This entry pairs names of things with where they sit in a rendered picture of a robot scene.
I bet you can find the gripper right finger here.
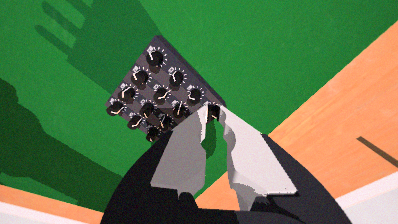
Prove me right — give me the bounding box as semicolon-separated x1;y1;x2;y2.
215;104;352;224

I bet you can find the dark grey knob box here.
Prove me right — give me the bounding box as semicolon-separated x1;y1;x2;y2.
105;35;227;142

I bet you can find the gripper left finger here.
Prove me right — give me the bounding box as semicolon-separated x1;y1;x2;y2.
100;104;209;224

